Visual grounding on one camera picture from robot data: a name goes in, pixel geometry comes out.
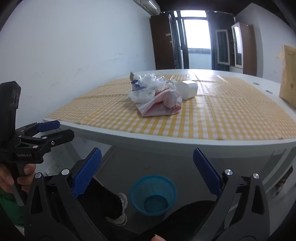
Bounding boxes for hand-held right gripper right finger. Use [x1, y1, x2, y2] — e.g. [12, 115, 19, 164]
[185, 148, 271, 241]

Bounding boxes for white table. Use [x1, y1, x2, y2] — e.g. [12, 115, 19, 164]
[43, 69, 296, 193]

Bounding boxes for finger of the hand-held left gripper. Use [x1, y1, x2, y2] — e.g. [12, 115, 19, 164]
[15, 120, 61, 139]
[17, 129, 75, 160]

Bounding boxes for person's left hand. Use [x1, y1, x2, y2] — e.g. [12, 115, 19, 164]
[0, 163, 37, 194]

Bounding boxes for white left shoe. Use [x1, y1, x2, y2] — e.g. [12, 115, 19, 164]
[105, 192, 128, 226]

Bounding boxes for white paper box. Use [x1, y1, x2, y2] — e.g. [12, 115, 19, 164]
[176, 80, 199, 100]

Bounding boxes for white framed glass door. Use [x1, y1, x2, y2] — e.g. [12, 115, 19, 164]
[215, 29, 231, 66]

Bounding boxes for blue mesh basket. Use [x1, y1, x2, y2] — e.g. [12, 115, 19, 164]
[130, 175, 177, 216]

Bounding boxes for brown wardrobe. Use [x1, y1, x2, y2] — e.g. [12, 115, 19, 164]
[150, 11, 183, 70]

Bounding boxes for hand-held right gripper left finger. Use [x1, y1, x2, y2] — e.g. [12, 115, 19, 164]
[24, 147, 109, 241]

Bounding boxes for balcony glass door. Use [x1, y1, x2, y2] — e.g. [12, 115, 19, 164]
[180, 10, 212, 69]

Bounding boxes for window curtain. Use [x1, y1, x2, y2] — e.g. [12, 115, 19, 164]
[207, 10, 235, 71]

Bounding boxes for clear plastic bag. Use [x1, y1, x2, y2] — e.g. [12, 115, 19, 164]
[128, 73, 178, 103]

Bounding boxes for yellow checked tablecloth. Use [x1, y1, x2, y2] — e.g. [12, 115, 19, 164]
[47, 74, 285, 141]

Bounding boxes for brown cabinet glass doors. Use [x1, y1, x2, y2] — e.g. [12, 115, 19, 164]
[231, 22, 258, 76]

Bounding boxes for cardboard box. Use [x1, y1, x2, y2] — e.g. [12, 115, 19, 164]
[279, 45, 296, 108]

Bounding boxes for blue snack wrapper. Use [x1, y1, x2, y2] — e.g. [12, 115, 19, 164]
[131, 79, 145, 91]

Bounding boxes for white red plastic bag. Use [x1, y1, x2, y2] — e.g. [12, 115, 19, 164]
[136, 87, 183, 117]

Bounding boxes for white air conditioner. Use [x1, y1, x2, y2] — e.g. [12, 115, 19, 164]
[133, 0, 161, 16]

